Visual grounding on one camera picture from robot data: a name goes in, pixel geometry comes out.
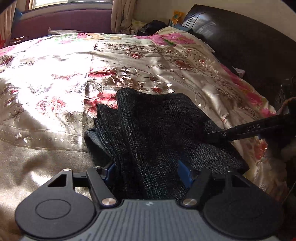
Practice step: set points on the clothes pile by headboard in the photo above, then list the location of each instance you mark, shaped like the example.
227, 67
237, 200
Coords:
146, 29

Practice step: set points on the beige curtain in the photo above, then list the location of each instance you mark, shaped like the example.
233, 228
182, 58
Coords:
121, 16

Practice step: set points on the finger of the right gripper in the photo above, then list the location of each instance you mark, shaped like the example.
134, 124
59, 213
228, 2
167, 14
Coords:
249, 128

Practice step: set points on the black pants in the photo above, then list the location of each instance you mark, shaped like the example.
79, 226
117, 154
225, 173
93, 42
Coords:
147, 135

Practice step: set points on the floral satin bedspread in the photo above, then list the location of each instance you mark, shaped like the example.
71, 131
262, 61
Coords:
50, 88

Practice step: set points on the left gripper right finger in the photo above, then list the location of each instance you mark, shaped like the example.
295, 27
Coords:
201, 177

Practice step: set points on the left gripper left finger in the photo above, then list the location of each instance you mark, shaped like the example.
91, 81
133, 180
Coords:
107, 174

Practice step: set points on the dark wooden headboard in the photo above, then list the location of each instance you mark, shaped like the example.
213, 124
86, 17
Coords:
266, 55

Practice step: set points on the maroon window bench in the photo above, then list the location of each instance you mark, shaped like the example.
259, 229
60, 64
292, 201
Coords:
82, 20

